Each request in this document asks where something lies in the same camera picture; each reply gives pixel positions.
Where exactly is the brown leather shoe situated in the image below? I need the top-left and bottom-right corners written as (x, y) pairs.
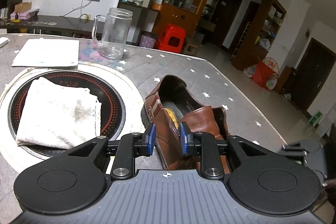
top-left (141, 75), bottom-right (229, 170)

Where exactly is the round black induction cooktop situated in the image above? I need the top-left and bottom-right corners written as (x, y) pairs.
top-left (9, 70), bottom-right (126, 159)

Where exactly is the white folded towel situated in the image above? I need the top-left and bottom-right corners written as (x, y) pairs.
top-left (16, 77), bottom-right (101, 149)

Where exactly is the red play tent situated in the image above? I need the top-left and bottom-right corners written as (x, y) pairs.
top-left (243, 57), bottom-right (279, 90)

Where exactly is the small wooden stool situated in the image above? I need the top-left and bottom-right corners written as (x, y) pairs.
top-left (182, 39), bottom-right (201, 56)

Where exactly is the purple patterned bin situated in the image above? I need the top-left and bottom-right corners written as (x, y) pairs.
top-left (139, 33), bottom-right (157, 48)

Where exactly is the red plastic stool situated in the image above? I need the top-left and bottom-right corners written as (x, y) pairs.
top-left (154, 23), bottom-right (186, 53)

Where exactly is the clear glass mug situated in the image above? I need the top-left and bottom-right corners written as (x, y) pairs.
top-left (92, 8), bottom-right (133, 60)

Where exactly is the white paper sheet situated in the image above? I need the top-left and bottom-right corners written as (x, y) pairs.
top-left (12, 38), bottom-right (79, 68)

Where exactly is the white remote control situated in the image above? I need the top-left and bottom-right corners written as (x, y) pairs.
top-left (0, 37), bottom-right (9, 48)

